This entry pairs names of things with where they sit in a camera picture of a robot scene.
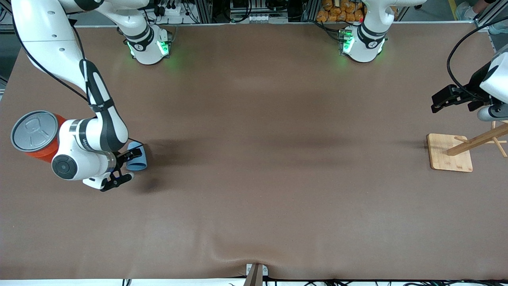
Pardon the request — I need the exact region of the orange can with grey lid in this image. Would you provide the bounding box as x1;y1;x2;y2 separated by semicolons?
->
11;110;68;163

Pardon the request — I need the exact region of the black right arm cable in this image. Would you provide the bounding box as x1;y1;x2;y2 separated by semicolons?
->
11;16;144;151

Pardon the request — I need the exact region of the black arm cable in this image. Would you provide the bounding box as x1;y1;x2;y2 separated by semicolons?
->
11;16;144;151
447;18;508;100

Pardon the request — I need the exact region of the light blue plastic cup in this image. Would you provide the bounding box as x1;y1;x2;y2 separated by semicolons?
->
126;141;148;172

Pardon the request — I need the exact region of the orange snack bag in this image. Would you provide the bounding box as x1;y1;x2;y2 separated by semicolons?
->
316;0;366;23

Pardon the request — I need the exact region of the white sneaker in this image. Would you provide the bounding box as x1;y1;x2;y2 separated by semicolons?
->
455;1;481;21

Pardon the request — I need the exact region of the brown mounting bar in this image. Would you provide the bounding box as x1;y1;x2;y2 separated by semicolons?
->
243;264;264;286

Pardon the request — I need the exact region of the wooden cup stand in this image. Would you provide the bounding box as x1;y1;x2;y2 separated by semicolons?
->
427;120;508;173

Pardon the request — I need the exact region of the aluminium frame post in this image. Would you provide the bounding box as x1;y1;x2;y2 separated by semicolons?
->
0;0;13;34
474;0;508;32
194;0;213;23
302;0;321;22

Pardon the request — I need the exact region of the white power strip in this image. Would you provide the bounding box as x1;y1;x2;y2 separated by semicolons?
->
153;0;191;16
230;13;288;23

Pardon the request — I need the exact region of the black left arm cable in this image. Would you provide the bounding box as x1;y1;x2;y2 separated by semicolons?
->
447;18;508;100

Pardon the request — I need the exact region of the brown table cover sheet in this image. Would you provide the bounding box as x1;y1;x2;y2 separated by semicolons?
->
0;23;508;280

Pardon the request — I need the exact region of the grey metal bracket plate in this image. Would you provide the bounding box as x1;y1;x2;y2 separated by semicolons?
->
246;263;269;276

